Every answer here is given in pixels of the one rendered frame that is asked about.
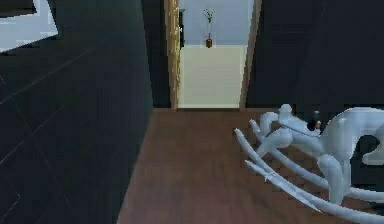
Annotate green plant in brown pot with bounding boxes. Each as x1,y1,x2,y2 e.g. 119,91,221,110
203,8,215,49

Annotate light wooden room door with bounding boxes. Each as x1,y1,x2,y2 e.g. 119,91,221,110
163,0,181,110

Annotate pale blue rocking horse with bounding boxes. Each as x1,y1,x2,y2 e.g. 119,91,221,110
233,103,384,224

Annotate black door handle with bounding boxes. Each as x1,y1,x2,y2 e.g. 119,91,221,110
178,9,186,50

